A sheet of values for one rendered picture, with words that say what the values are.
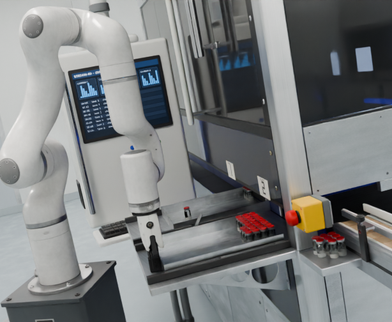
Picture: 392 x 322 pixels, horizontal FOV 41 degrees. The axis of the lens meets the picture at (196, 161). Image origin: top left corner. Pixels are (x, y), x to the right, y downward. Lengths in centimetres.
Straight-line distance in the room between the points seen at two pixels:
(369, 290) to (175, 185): 109
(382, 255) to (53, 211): 88
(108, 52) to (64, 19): 15
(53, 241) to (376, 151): 92
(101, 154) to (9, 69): 467
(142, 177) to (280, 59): 46
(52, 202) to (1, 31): 545
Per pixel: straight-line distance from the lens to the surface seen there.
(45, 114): 145
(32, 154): 145
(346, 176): 143
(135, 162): 134
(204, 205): 200
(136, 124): 134
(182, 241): 165
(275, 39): 133
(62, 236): 155
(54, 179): 157
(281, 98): 133
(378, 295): 159
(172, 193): 235
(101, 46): 133
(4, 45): 687
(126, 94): 132
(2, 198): 699
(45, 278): 159
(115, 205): 230
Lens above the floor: 141
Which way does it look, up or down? 10 degrees down
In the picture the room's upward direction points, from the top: 11 degrees counter-clockwise
